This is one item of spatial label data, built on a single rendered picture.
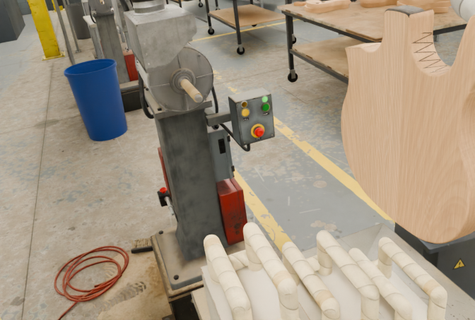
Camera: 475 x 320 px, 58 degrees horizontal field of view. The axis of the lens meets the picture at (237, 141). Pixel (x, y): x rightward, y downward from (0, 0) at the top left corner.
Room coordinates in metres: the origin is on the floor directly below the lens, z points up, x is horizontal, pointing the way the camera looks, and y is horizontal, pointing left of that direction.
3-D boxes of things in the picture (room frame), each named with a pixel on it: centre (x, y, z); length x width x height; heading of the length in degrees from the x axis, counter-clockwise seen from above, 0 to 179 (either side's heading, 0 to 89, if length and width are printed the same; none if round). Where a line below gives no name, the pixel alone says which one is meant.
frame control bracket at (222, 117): (1.70, 0.03, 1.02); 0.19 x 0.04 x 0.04; 107
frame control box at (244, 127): (1.71, -0.03, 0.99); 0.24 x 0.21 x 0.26; 17
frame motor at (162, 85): (1.72, 0.22, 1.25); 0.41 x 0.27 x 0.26; 17
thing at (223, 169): (1.83, 0.10, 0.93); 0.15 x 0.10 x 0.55; 17
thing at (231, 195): (1.83, 0.09, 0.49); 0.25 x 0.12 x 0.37; 17
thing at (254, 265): (0.68, 0.00, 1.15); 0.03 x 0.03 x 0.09
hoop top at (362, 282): (0.64, -0.18, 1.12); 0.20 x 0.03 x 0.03; 16
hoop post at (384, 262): (0.76, -0.31, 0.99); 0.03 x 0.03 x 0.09
